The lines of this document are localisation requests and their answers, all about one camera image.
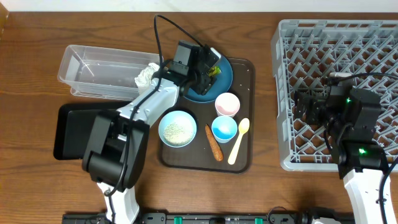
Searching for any blue cup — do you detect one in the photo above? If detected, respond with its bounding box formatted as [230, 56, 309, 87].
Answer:
[211, 116, 238, 143]

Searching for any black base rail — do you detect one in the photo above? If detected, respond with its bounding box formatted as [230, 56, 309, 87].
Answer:
[61, 211, 355, 224]

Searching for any dark brown serving tray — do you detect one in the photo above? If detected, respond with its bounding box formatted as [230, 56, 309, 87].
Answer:
[159, 58, 255, 174]

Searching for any clear plastic bin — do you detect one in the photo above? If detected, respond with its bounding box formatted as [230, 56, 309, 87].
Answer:
[58, 45, 159, 101]

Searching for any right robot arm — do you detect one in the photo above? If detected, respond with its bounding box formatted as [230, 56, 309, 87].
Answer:
[294, 86, 397, 223]

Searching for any light blue bowl with rice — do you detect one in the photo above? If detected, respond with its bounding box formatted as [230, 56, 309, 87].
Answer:
[158, 111, 197, 147]

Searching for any pink cup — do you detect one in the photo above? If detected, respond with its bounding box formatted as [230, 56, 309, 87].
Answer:
[215, 93, 240, 118]

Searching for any yellow plastic spoon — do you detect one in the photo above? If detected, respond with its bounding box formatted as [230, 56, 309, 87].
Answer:
[228, 118, 250, 165]

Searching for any yellow green snack wrapper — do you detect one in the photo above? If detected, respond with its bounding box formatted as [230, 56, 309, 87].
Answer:
[207, 66, 221, 77]

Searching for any white tissue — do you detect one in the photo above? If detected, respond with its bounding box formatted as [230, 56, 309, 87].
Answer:
[134, 63, 160, 94]

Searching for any grey dishwasher rack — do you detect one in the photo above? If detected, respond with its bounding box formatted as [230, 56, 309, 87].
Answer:
[271, 20, 397, 172]

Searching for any orange carrot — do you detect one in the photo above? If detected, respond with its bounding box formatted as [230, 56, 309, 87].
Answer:
[205, 124, 223, 162]

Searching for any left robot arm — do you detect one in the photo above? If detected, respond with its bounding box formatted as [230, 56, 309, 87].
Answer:
[82, 45, 223, 223]

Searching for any dark blue plate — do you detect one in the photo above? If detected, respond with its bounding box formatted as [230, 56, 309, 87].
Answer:
[183, 55, 233, 103]

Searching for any black bin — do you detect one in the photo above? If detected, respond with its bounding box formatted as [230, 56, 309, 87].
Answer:
[53, 101, 127, 160]

